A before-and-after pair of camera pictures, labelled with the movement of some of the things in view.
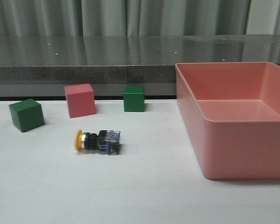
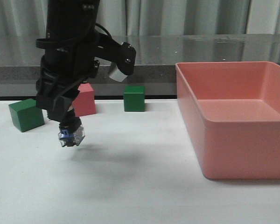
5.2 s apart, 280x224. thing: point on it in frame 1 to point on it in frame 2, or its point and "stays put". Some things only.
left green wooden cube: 27,115 stays put
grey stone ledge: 41,66 stays put
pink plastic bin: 238,113 stays put
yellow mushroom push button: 106,141 to 68,138
